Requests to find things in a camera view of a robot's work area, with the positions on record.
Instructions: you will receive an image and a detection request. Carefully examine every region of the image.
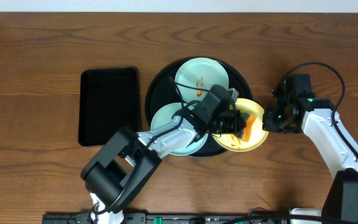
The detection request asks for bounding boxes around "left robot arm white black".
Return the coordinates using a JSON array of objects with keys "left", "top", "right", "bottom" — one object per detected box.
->
[{"left": 81, "top": 106, "right": 246, "bottom": 223}]

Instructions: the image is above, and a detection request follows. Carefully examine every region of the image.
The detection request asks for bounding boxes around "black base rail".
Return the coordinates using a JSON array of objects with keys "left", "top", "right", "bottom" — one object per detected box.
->
[{"left": 41, "top": 212, "right": 291, "bottom": 224}]

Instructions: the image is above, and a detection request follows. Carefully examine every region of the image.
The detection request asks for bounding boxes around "light green plate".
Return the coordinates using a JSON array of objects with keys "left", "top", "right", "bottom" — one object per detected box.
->
[
  {"left": 175, "top": 57, "right": 229, "bottom": 102},
  {"left": 150, "top": 103, "right": 208, "bottom": 156}
]

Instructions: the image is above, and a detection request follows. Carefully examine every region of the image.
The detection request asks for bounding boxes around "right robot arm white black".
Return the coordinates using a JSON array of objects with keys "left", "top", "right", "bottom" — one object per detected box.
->
[{"left": 263, "top": 89, "right": 358, "bottom": 223}]

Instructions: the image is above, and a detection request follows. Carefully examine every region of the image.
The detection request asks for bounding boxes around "light green plate top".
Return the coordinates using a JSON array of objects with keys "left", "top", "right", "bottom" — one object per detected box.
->
[{"left": 175, "top": 57, "right": 229, "bottom": 102}]

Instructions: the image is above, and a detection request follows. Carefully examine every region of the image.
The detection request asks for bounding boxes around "black round tray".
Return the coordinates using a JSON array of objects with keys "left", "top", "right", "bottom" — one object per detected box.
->
[{"left": 145, "top": 57, "right": 254, "bottom": 157}]

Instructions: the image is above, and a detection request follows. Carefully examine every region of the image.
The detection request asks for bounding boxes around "orange sponge with green scourer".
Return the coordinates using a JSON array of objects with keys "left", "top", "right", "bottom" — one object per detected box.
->
[{"left": 235, "top": 113, "right": 257, "bottom": 142}]

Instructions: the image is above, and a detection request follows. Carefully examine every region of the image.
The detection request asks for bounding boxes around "black rectangular tray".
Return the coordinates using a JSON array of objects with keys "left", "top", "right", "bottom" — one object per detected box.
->
[{"left": 78, "top": 67, "right": 140, "bottom": 146}]

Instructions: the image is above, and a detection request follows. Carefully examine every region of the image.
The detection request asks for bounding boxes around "yellow plate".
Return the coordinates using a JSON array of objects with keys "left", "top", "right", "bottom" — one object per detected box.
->
[{"left": 213, "top": 98, "right": 269, "bottom": 152}]

